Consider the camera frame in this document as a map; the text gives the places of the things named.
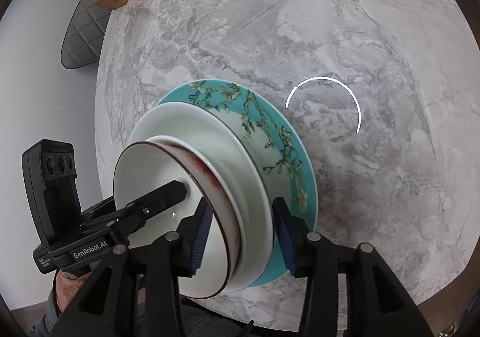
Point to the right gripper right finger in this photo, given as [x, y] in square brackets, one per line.
[377, 303]

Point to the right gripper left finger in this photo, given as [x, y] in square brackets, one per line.
[178, 253]

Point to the grey quilted chair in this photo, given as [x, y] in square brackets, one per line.
[84, 36]

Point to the large white bowl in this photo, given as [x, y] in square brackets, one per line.
[194, 128]

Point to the person's left hand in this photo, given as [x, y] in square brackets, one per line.
[66, 287]

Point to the black left tracking camera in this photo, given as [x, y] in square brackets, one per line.
[49, 172]

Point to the left forearm grey sleeve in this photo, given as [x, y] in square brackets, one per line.
[106, 305]

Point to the large teal floral plate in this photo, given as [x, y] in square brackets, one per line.
[274, 146]

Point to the small red floral bowl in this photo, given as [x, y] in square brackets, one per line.
[146, 165]

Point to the medium white bowl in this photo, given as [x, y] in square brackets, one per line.
[228, 214]

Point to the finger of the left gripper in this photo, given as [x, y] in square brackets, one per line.
[136, 213]

